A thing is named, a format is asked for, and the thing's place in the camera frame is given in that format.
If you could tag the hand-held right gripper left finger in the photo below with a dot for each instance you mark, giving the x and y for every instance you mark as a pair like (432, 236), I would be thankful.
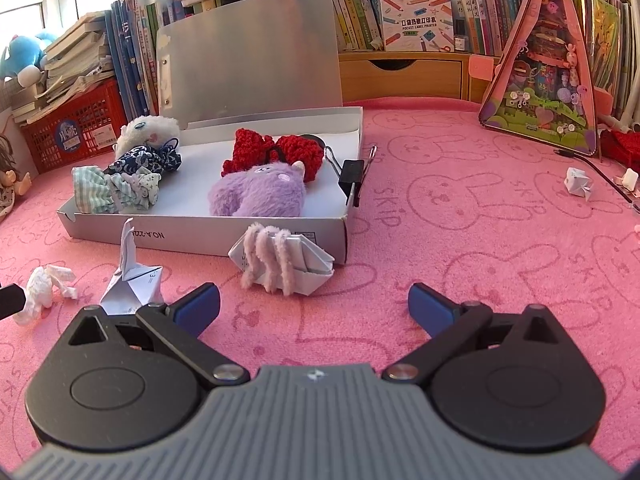
(200, 306)

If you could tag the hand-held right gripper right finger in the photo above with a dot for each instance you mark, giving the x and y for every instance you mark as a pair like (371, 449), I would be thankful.
(429, 307)

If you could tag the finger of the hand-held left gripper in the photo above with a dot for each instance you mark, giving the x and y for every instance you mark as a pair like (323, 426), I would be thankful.
(11, 302)

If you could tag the white tissue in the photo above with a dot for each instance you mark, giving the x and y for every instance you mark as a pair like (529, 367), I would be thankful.
(40, 290)

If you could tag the white paper figure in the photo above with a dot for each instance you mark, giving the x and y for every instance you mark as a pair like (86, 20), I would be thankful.
(135, 285)

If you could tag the pale pink chenille stems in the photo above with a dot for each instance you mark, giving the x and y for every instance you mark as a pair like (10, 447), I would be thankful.
(265, 255)

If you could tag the white paper boat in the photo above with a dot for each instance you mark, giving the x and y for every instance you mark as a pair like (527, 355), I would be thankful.
(310, 265)

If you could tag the purple plush monster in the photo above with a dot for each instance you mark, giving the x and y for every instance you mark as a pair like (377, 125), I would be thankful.
(255, 190)

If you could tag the green checked cloth scrunchie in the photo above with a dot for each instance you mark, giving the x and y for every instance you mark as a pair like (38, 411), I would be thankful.
(95, 190)

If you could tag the white cardboard box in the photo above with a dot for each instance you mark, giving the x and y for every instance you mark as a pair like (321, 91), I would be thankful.
(195, 160)

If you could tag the navy floral scrunchie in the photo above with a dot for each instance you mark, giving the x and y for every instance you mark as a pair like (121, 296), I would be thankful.
(145, 160)

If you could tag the red knitted bow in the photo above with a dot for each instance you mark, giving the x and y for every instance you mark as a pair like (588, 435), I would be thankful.
(250, 147)

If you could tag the white plush toy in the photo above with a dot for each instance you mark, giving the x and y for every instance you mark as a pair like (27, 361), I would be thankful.
(142, 130)

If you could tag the pink rabbit print blanket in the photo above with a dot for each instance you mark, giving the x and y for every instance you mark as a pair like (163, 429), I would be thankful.
(450, 240)

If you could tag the brown haired doll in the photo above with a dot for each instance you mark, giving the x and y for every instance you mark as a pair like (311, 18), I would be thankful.
(10, 180)

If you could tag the black binder clip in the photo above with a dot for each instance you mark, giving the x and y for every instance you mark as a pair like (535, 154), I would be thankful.
(350, 172)

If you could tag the small white paper cube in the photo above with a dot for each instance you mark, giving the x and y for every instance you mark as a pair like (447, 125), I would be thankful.
(577, 182)

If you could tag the red plastic crate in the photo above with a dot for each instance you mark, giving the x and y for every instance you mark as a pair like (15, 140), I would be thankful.
(90, 120)

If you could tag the pink triangular toy case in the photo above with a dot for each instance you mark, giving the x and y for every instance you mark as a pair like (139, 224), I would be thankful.
(540, 110)

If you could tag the wooden drawer organizer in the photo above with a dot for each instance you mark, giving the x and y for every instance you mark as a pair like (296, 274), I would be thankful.
(400, 80)

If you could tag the small white block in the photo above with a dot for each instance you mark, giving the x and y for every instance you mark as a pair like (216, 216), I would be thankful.
(629, 179)

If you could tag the blue plush toy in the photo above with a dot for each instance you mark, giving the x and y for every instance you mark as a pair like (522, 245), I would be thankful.
(22, 55)

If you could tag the red knitted cloth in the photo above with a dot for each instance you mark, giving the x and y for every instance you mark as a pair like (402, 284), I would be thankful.
(622, 145)

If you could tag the stack of worn books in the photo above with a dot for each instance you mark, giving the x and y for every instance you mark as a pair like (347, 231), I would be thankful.
(75, 55)

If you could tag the row of blue thin books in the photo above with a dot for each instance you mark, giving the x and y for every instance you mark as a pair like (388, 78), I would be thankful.
(135, 55)

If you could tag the label printer box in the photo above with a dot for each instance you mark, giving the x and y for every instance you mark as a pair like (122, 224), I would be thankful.
(415, 22)

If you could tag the row of shelf books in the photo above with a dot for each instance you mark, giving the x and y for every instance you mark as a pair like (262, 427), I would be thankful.
(480, 5)

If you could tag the row of picture books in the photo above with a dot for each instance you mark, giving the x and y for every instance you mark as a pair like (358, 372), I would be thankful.
(607, 35)

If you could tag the white window frame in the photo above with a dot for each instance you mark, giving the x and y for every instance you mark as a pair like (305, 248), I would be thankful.
(50, 5)

